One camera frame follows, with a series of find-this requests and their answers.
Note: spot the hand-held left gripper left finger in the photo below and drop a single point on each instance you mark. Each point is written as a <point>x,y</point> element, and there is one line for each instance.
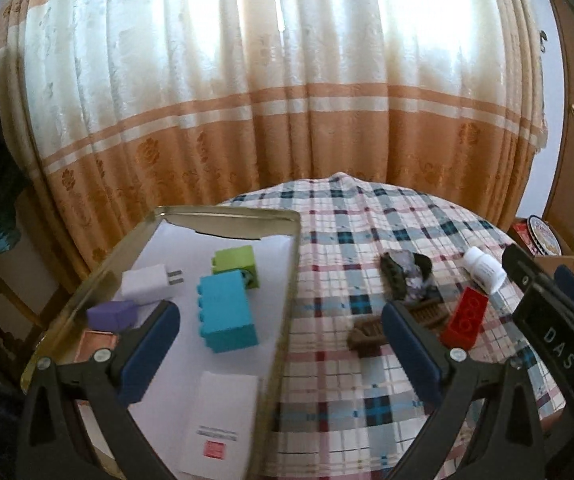
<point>149,345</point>

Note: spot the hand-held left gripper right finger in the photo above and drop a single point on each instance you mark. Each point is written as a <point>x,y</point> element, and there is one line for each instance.
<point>412,355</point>

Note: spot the white plastic bottle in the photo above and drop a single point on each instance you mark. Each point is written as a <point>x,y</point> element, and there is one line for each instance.
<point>482,267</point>

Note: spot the small purple box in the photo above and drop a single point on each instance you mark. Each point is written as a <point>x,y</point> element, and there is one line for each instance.
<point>112,315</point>

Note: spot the brown wooden comb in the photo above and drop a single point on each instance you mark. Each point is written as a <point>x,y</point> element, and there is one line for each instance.
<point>367,335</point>

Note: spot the pink copper box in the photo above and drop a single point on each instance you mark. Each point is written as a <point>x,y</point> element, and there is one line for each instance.
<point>97,345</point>

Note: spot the white charger plug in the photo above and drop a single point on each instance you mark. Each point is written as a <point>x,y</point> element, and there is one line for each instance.
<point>142,282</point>

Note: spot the red building block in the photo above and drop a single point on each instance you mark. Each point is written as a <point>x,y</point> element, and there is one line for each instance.
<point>467,315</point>

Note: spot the blue building block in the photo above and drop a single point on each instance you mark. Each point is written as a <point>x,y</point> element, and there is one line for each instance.
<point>227,310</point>

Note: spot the grey toy figure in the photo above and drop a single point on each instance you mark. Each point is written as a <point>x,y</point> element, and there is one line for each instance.
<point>407,270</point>

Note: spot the white carton with red label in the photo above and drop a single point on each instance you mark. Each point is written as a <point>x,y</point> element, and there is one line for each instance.
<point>222,410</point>

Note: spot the green building block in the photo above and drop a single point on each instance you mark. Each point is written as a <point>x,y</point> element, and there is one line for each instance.
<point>234,260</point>

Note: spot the gold rectangular metal tin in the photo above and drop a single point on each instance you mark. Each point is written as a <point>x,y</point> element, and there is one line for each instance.
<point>227,220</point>

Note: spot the red packet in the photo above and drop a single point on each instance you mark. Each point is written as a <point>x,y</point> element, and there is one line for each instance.
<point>522,235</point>

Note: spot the round cookie tin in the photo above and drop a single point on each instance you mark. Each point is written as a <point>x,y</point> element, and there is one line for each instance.
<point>544,235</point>

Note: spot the white paper lining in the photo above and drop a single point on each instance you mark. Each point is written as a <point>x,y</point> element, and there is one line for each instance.
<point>182,375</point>

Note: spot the plaid tablecloth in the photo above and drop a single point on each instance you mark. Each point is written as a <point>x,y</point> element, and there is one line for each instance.
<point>367,220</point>

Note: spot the dark wooden chair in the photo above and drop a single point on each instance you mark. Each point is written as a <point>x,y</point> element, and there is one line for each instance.
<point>7,325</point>

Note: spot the cream and orange curtain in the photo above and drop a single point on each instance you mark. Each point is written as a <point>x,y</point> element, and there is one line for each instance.
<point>267,110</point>

